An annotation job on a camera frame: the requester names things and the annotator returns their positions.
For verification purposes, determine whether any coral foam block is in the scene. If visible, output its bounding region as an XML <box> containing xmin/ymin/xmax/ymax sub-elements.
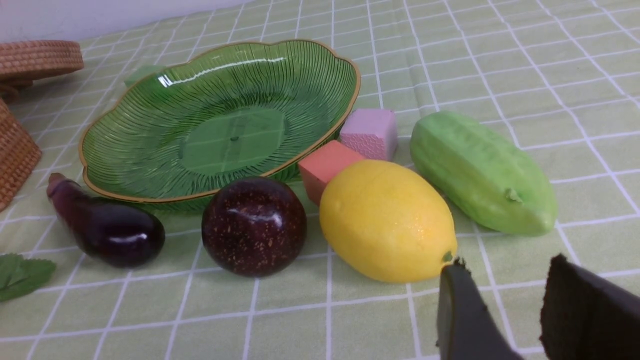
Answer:
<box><xmin>298</xmin><ymin>140</ymin><xmax>365</xmax><ymax>206</ymax></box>

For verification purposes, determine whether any light green toy gourd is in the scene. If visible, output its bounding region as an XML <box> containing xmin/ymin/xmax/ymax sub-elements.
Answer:
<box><xmin>409</xmin><ymin>111</ymin><xmax>558</xmax><ymax>237</ymax></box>

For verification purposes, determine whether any yellow toy lemon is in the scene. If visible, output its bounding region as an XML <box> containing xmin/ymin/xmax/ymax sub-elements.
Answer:
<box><xmin>318</xmin><ymin>159</ymin><xmax>458</xmax><ymax>283</ymax></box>

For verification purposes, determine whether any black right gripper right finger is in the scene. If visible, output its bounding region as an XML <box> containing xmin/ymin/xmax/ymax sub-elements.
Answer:
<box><xmin>540</xmin><ymin>254</ymin><xmax>640</xmax><ymax>360</ymax></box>

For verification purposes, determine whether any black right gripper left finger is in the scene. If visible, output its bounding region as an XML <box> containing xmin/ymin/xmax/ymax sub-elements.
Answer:
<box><xmin>436</xmin><ymin>258</ymin><xmax>522</xmax><ymax>360</ymax></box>

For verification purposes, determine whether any purple toy eggplant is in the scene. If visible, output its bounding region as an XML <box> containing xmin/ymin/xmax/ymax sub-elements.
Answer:
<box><xmin>46</xmin><ymin>172</ymin><xmax>166</xmax><ymax>269</ymax></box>

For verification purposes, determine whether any green glass leaf plate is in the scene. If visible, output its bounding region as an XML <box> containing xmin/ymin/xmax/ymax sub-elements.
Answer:
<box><xmin>78</xmin><ymin>39</ymin><xmax>361</xmax><ymax>212</ymax></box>

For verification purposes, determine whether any orange toy carrot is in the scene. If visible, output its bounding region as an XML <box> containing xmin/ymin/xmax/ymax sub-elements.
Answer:
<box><xmin>0</xmin><ymin>253</ymin><xmax>57</xmax><ymax>303</ymax></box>

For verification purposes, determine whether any pink foam cube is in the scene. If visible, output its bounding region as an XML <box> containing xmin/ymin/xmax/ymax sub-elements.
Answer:
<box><xmin>339</xmin><ymin>108</ymin><xmax>398</xmax><ymax>161</ymax></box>

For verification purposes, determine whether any wicker basket lid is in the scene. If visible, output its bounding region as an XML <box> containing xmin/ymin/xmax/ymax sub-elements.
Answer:
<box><xmin>0</xmin><ymin>39</ymin><xmax>85</xmax><ymax>104</ymax></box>

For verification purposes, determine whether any dark red passion fruit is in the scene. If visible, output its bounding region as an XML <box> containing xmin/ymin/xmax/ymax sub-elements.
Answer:
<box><xmin>201</xmin><ymin>177</ymin><xmax>307</xmax><ymax>278</ymax></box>

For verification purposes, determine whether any woven wicker basket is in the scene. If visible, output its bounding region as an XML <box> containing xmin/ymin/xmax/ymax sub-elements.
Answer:
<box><xmin>0</xmin><ymin>100</ymin><xmax>42</xmax><ymax>211</ymax></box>

